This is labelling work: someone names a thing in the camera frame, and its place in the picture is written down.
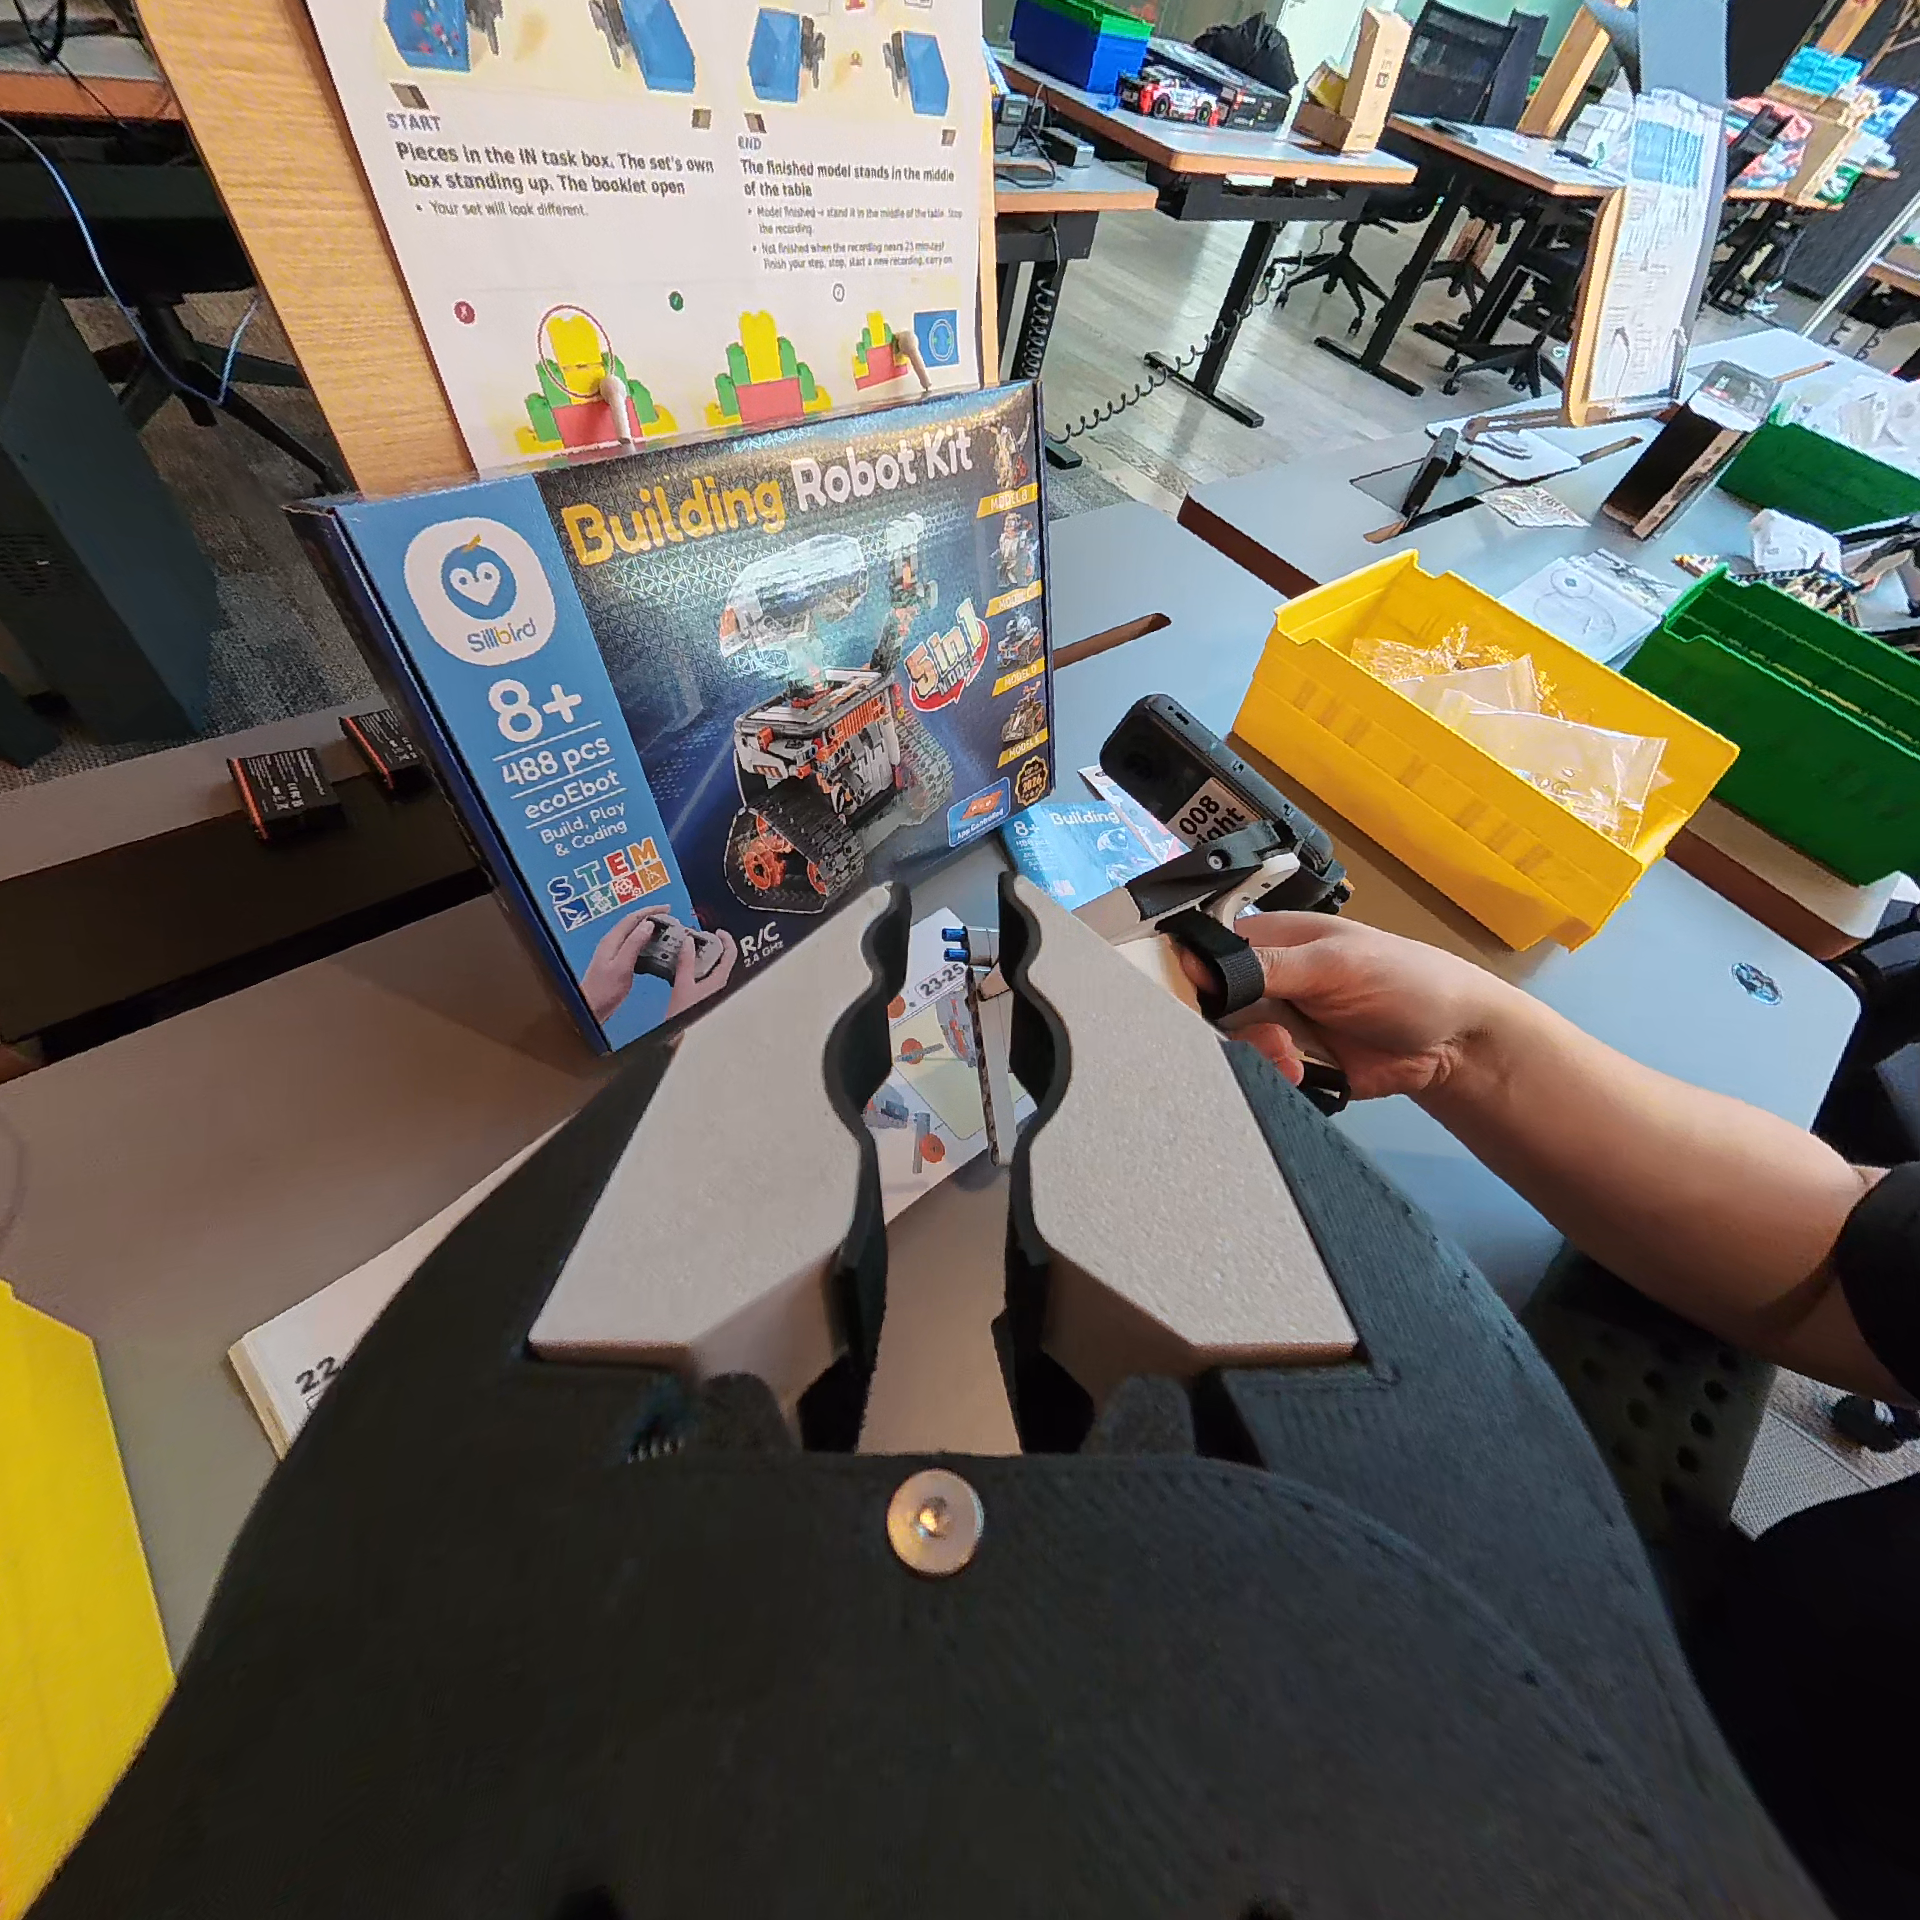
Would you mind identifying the green plastic bin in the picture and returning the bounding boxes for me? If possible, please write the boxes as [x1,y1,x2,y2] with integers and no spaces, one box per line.
[1714,415,1920,537]
[1621,566,1920,888]

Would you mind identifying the grey building beam assembly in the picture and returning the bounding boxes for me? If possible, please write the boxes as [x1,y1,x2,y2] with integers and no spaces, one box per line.
[937,921,1025,1173]

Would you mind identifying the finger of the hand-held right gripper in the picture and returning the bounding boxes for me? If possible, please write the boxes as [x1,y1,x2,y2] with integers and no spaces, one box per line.
[1073,885,1190,963]

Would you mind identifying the dark perforated stool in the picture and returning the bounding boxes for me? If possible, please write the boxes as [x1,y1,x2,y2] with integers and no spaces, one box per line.
[1521,1240,1784,1550]

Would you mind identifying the toy car box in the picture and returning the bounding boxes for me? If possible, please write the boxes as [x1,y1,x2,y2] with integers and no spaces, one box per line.
[1117,56,1297,133]

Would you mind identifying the person's right hand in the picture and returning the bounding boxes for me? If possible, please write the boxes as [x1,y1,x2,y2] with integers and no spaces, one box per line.
[1258,909,1504,1107]

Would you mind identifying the brown cardboard piece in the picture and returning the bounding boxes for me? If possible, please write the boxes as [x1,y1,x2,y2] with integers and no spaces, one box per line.
[1595,393,1760,540]

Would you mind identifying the dark cabinet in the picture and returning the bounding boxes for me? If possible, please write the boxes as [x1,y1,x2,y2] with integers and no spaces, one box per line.
[0,275,225,771]

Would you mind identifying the black battery pack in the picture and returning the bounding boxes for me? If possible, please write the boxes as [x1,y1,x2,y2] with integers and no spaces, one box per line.
[341,709,440,795]
[225,744,348,844]

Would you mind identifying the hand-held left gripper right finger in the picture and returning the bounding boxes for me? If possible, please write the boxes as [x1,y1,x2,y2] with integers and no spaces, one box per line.
[996,872,1363,1445]

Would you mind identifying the blue leaflet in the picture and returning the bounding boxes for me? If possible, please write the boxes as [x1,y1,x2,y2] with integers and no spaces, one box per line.
[998,766,1190,912]

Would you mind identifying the wood-edged background desk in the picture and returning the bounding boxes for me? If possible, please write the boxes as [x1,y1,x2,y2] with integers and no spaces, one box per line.
[994,56,1421,432]
[1384,111,1633,401]

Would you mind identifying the yellow plastic bin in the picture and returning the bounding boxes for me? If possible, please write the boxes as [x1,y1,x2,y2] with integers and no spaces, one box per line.
[1229,549,1742,953]

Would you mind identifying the person's right forearm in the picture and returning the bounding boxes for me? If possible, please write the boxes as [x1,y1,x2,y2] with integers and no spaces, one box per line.
[1430,976,1884,1400]

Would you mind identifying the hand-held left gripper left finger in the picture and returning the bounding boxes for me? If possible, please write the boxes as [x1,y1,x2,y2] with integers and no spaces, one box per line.
[528,883,915,1445]

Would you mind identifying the brown wooden stick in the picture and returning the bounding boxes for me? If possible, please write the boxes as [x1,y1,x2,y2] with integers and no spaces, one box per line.
[1053,611,1172,675]

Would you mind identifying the clear plastic parts bags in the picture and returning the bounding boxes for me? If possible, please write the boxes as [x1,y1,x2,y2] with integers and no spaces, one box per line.
[1347,627,1674,853]

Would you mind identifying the low grey side table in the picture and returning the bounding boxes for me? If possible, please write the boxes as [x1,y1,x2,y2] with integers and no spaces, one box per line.
[0,702,501,1047]

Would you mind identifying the instruction poster board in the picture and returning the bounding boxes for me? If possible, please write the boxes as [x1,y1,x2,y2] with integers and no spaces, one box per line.
[136,0,1001,496]

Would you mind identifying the stacked blue and green bins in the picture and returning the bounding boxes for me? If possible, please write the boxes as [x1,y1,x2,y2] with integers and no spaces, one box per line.
[1008,0,1154,96]

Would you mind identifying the open instruction booklet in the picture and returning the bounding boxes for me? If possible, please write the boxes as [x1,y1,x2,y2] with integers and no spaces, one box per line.
[229,903,1041,1460]

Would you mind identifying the leaning white display board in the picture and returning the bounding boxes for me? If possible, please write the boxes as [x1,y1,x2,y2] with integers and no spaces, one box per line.
[1560,86,1731,432]

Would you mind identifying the robot kit box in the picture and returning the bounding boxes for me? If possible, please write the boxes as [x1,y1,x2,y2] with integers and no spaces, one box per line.
[285,379,1061,1055]

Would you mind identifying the pale neighbouring desk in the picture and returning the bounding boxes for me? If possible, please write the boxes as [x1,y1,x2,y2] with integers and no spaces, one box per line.
[1177,327,1920,965]

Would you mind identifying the small cardboard box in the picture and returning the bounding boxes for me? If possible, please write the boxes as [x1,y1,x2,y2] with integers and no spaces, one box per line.
[1297,6,1412,155]

